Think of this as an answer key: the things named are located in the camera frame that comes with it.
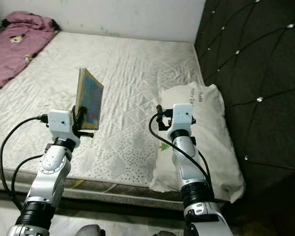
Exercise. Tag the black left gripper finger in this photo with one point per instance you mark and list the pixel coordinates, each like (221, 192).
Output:
(81, 119)

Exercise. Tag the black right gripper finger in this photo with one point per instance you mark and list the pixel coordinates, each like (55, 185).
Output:
(160, 116)

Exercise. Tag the colourful children's book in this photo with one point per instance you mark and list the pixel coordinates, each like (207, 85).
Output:
(91, 98)

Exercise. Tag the white pillow with print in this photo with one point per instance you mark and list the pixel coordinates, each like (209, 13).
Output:
(216, 128)

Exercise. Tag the white quilted mattress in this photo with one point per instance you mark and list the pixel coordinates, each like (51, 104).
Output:
(128, 73)

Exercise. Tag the pink cartoon print blanket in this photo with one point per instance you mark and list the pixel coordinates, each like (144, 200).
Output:
(10, 54)

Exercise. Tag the grey robot left leg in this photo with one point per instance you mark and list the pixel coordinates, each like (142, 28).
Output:
(93, 230)

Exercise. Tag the grey robot leg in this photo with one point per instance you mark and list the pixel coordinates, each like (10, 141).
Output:
(164, 233)
(93, 230)

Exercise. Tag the black tufted headboard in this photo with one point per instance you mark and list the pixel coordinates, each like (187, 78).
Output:
(250, 49)

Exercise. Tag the grey robot right leg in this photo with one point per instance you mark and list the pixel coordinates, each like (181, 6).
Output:
(164, 233)

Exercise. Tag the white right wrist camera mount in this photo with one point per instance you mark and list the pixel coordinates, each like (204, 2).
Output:
(182, 118)

